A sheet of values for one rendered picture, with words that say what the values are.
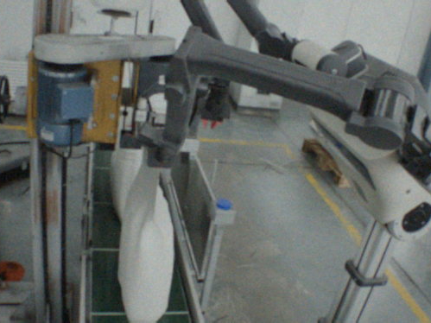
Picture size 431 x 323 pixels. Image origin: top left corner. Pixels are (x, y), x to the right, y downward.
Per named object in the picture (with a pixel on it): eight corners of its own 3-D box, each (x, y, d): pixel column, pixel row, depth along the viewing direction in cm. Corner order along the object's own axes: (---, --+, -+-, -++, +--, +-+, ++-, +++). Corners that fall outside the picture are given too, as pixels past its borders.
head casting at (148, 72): (197, 139, 168) (210, 62, 155) (131, 135, 161) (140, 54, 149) (184, 111, 194) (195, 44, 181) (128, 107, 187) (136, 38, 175)
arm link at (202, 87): (233, 72, 124) (231, 58, 131) (193, 64, 122) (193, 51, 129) (224, 107, 131) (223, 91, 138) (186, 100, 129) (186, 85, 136)
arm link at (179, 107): (188, 94, 83) (210, 49, 86) (160, 82, 83) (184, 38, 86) (174, 163, 123) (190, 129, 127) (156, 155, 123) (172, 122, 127)
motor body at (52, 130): (81, 152, 138) (86, 75, 127) (33, 148, 133) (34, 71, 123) (84, 133, 151) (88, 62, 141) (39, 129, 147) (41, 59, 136)
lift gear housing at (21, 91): (28, 120, 153) (28, 91, 149) (12, 119, 151) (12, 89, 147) (32, 110, 162) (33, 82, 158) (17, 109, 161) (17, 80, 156)
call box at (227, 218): (233, 224, 172) (236, 211, 169) (212, 224, 170) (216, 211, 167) (228, 213, 179) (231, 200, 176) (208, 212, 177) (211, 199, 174)
